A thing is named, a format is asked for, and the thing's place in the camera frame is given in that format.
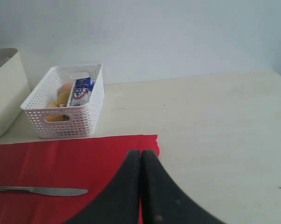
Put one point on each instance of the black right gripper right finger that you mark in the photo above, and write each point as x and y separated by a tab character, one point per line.
163	201

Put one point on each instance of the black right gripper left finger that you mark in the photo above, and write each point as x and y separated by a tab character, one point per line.
118	202

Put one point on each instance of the red tablecloth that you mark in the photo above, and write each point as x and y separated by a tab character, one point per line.
78	163

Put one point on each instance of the steel table knife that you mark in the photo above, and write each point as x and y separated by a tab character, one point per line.
47	191

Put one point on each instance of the blue white milk carton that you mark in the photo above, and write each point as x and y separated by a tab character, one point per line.
81	92

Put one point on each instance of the yellow cheese wedge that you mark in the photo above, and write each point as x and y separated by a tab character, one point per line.
52	105

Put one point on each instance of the brown egg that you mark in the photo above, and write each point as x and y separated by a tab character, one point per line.
65	87

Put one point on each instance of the white perforated plastic basket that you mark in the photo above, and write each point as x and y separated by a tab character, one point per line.
68	121

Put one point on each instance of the cream plastic tub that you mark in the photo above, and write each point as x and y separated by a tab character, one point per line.
14	87

